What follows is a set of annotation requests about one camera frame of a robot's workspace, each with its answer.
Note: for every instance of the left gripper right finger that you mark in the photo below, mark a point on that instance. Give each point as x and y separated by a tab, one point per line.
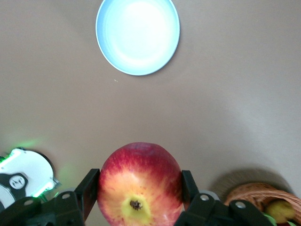
211	212

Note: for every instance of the light blue round plate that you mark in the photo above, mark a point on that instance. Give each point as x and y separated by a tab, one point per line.
137	35

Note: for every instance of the red yellow apple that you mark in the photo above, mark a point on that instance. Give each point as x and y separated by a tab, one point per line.
141	183

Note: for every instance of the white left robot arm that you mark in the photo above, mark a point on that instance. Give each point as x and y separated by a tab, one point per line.
23	169

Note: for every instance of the brown table cloth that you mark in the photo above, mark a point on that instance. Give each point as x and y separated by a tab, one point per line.
150	106

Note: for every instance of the yellow banana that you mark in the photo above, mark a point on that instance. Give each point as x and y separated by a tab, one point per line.
281	209

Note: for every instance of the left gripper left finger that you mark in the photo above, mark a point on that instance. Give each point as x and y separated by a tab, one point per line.
58	209

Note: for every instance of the brown wicker basket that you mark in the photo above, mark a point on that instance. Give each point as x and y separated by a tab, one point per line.
249	193

